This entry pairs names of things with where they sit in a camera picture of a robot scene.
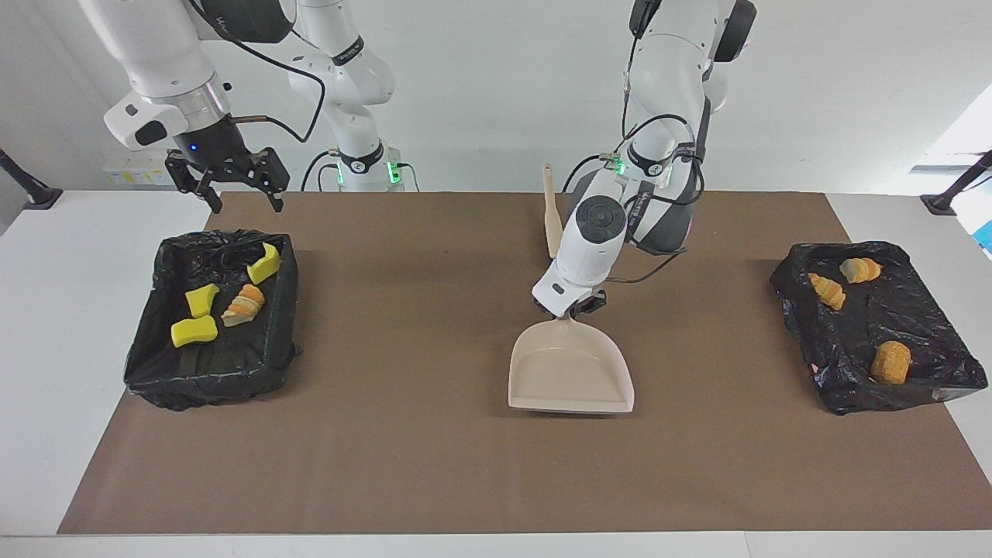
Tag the pink hand brush black bristles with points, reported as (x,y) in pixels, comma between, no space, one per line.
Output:
(552,225)

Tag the large yellow sponge piece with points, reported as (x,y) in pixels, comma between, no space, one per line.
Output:
(194,332)

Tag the blue object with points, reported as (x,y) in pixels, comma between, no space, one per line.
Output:
(986,236)

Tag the green and yellow sponge piece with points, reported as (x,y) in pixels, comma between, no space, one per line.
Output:
(265,265)

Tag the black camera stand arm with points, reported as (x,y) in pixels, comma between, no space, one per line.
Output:
(942,203)
(39,195)

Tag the bin covered by black bag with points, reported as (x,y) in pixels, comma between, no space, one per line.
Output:
(868,325)

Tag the brown paper table mat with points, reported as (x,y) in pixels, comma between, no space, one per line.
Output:
(465,480)

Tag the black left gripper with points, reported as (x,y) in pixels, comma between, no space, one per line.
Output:
(589,302)

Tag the pink plastic dustpan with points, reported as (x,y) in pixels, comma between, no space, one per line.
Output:
(570,372)

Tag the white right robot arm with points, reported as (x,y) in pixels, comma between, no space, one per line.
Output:
(155,62)

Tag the open bin with black liner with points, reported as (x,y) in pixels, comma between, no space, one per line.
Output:
(232,364)

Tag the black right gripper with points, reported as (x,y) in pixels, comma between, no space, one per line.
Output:
(213,151)

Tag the white boxes with yellow marks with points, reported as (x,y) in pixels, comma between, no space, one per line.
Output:
(124,174)

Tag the pale cracker piece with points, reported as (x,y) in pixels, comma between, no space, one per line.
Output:
(828,291)
(860,270)

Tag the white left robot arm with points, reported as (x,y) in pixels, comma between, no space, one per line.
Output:
(593,240)

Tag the small yellow sponge piece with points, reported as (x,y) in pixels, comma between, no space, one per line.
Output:
(201,299)

